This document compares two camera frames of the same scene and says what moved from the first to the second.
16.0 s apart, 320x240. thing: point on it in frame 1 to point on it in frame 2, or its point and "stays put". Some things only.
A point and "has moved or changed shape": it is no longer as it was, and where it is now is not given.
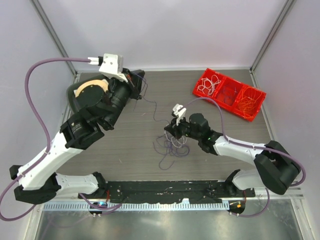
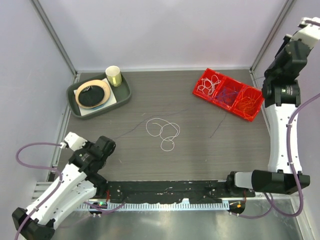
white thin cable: [208, 84] stays put
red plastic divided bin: [244, 100] stays put
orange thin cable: [248, 100] stays put
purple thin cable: [170, 144] to [145, 119]
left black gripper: [134, 84] to [88, 144]
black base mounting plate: [139, 190] stays put
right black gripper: [174, 129] to [287, 42]
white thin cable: [172, 142] has moved or changed shape
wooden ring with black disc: [91, 91] stays put
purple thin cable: [228, 98] to [221, 97]
